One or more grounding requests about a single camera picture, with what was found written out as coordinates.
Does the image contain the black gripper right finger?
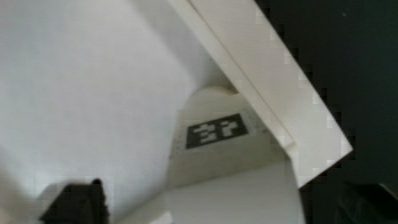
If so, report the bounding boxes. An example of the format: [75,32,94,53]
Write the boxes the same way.
[336,182,398,224]

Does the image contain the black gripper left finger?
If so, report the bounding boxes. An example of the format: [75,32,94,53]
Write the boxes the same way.
[16,178,112,224]

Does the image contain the white table leg tagged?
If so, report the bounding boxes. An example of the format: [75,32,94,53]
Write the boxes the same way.
[114,85,309,224]

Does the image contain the white square tabletop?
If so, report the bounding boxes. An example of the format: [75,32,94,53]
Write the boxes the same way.
[0,0,299,224]

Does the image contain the white U-shaped fence wall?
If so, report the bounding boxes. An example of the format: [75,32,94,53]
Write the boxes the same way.
[188,0,352,184]

